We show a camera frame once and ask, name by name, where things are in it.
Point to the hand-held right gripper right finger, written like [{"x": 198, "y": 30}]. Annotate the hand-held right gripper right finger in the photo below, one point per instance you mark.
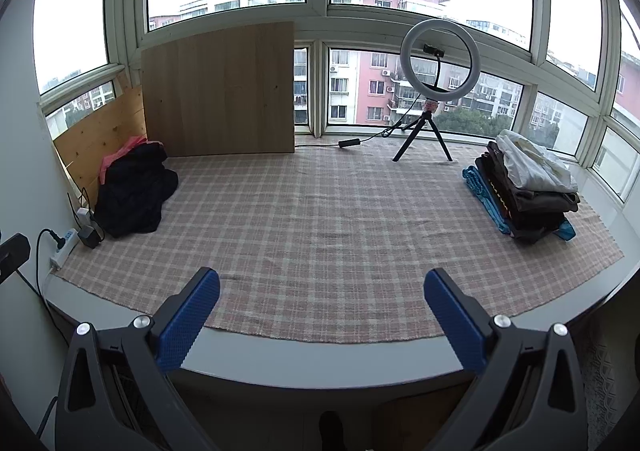
[{"x": 452, "y": 316}]

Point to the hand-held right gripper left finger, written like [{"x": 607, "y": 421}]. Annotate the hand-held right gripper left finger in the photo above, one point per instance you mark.
[{"x": 192, "y": 316}]

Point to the navy blue sweatshirt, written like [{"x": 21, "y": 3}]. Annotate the navy blue sweatshirt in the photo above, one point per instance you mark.
[{"x": 132, "y": 193}]

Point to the stack of folded clothes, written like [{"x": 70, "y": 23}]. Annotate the stack of folded clothes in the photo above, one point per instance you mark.
[{"x": 525, "y": 226}]

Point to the white power strip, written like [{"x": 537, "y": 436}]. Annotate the white power strip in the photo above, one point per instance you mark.
[{"x": 62, "y": 251}]

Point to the white charger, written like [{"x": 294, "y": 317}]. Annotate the white charger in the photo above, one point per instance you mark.
[{"x": 82, "y": 217}]

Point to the black power adapter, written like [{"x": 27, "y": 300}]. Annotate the black power adapter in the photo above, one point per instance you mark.
[{"x": 91, "y": 237}]

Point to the blue knitted garment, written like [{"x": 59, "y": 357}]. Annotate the blue knitted garment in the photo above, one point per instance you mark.
[{"x": 482, "y": 193}]

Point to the brown folded garment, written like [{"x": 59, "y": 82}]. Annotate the brown folded garment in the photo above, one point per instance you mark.
[{"x": 520, "y": 196}]

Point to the knotty pine wood panel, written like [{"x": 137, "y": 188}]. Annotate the knotty pine wood panel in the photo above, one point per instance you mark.
[{"x": 97, "y": 141}]

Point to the pink garment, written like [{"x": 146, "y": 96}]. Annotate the pink garment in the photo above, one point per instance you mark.
[{"x": 125, "y": 148}]

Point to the pink plaid blanket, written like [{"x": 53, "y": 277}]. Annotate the pink plaid blanket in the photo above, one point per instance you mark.
[{"x": 325, "y": 221}]

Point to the white folded garment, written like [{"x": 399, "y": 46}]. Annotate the white folded garment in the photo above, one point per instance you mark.
[{"x": 535, "y": 161}]

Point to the black tripod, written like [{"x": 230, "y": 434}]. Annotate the black tripod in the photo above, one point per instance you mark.
[{"x": 425, "y": 123}]

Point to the red white paper label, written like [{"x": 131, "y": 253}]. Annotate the red white paper label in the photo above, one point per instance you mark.
[{"x": 431, "y": 106}]

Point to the large light wooden board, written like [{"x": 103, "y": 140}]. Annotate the large light wooden board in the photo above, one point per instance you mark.
[{"x": 220, "y": 91}]

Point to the black phone clamp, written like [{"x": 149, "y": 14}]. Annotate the black phone clamp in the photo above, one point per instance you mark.
[{"x": 434, "y": 50}]

